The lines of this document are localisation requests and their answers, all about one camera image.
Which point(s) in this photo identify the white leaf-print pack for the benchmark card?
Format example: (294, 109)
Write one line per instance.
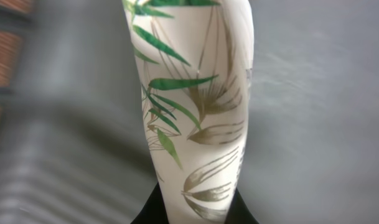
(194, 61)

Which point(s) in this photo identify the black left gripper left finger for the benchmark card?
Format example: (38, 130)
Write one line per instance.
(153, 211)

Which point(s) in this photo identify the grey plastic shopping basket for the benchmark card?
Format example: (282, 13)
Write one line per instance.
(72, 144)

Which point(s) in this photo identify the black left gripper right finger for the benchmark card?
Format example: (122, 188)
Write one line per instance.
(239, 212)

